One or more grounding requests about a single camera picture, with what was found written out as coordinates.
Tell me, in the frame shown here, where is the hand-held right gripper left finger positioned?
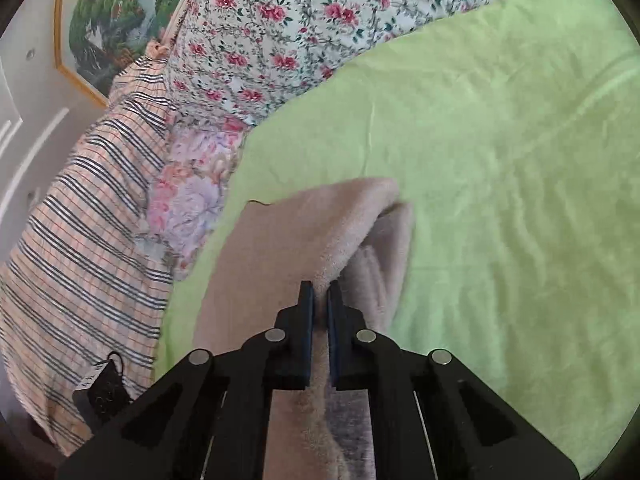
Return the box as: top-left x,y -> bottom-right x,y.
57,280 -> 317,480

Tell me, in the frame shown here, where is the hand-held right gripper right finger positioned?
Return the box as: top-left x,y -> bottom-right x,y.
326,280 -> 582,480

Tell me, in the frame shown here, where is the beige knitted sweater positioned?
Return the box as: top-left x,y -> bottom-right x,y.
192,177 -> 416,480

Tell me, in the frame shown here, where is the plaid checked blanket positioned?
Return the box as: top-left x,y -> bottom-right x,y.
0,57 -> 176,456

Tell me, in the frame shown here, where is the pastel floral cloth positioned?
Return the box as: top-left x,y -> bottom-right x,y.
135,115 -> 251,281

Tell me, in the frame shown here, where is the light green bed sheet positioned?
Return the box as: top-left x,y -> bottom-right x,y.
152,0 -> 640,476

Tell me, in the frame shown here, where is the rose print white quilt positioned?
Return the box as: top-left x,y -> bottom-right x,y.
165,0 -> 591,126

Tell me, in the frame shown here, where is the framed landscape wall painting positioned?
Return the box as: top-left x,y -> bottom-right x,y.
54,0 -> 211,108

